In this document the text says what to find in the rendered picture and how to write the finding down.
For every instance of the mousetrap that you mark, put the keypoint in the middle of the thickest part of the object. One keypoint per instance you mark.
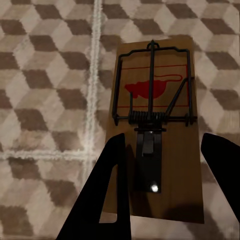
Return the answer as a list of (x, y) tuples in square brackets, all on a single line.
[(153, 102)]

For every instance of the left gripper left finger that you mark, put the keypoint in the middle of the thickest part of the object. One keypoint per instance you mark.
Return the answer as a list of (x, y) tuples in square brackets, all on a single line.
[(82, 222)]

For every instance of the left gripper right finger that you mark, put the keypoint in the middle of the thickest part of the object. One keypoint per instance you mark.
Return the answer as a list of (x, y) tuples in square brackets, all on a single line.
[(223, 158)]

